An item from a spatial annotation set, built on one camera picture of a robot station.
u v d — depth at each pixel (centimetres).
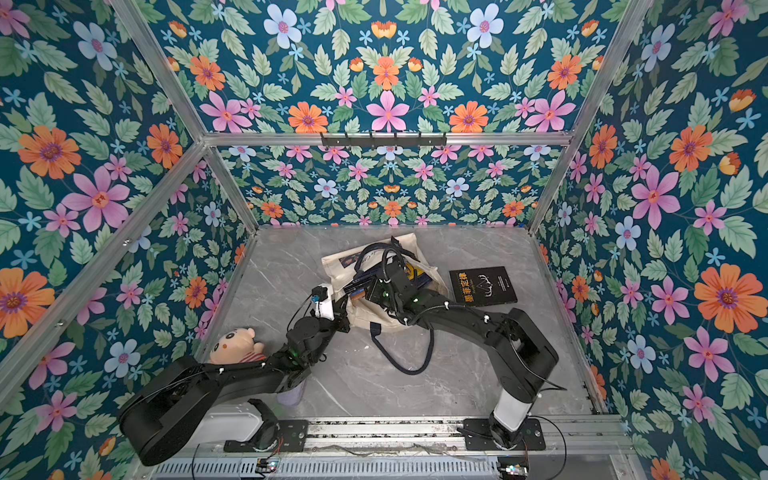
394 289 65
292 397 78
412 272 78
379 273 64
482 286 101
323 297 71
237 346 81
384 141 93
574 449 74
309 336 63
